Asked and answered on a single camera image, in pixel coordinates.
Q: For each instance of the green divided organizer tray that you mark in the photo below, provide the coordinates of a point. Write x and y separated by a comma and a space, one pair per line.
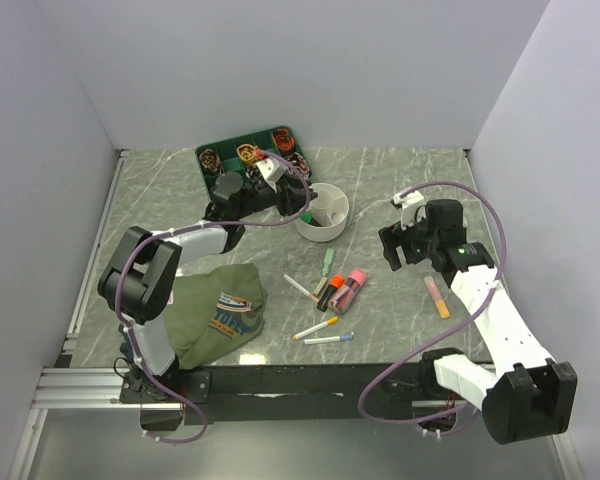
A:
229, 156

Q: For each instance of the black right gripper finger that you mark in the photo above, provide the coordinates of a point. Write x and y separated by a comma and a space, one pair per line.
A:
395, 254
393, 235

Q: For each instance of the yellow patterned rolled sock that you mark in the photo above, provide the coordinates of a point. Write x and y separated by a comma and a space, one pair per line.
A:
248, 154

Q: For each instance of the green folded t-shirt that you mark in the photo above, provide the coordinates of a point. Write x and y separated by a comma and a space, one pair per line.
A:
213, 314

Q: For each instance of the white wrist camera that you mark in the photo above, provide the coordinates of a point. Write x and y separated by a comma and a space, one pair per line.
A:
270, 167
409, 206

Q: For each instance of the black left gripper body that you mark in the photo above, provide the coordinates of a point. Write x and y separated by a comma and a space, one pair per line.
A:
262, 197

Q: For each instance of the brown patterned rolled sock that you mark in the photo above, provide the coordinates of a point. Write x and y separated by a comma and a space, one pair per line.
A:
210, 162

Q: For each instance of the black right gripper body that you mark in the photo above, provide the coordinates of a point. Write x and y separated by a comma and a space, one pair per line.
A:
421, 242

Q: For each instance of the white pen yellow cap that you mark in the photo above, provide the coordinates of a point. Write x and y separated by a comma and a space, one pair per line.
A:
315, 328

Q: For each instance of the black marker orange cap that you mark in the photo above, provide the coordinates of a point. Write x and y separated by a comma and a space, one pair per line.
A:
333, 286

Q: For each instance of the pink capped pencil tube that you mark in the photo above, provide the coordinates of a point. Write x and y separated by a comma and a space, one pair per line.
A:
344, 296

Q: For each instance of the dark floral rolled sock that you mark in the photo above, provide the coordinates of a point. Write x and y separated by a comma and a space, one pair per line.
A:
254, 174

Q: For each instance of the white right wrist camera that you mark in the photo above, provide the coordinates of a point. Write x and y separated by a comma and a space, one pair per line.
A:
409, 206

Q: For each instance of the black front base bar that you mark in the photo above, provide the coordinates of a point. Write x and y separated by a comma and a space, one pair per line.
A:
306, 392

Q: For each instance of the white pen light blue cap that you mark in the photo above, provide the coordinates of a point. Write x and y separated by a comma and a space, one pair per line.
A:
328, 339

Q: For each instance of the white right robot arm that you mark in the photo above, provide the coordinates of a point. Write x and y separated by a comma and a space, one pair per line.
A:
527, 394

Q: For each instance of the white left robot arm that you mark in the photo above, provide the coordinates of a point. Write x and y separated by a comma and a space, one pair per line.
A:
138, 279

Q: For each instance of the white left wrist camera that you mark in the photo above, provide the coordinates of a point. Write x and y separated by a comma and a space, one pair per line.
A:
270, 167

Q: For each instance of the white round pen holder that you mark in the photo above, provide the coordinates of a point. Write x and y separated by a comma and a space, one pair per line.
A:
329, 212

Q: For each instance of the beige eraser block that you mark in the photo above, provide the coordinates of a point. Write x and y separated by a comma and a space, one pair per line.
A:
319, 288

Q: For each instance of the pink orange highlighter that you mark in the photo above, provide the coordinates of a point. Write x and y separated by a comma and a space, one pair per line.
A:
437, 298

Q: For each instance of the black marker green cap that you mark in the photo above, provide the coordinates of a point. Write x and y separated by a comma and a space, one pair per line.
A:
306, 217

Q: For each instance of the pink patterned rolled sock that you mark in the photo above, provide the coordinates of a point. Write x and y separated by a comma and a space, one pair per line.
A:
300, 163

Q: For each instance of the orange black rolled sock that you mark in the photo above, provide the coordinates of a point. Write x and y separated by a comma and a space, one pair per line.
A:
284, 141

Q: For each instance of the white pen brown cap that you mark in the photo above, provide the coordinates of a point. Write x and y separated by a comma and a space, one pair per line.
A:
300, 288

